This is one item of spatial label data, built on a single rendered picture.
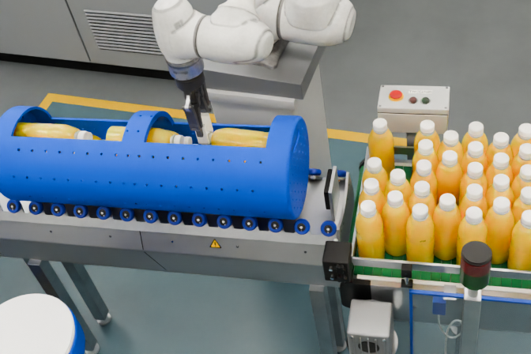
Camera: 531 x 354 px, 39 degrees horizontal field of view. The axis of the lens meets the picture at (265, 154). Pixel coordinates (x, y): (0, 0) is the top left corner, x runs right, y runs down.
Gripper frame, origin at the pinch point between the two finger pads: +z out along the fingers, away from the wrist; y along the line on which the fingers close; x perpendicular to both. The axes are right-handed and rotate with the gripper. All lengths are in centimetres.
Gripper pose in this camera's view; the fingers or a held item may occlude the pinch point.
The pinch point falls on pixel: (203, 128)
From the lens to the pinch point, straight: 203.1
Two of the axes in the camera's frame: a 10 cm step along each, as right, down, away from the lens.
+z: 1.4, 6.9, 7.1
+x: 9.7, 0.5, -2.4
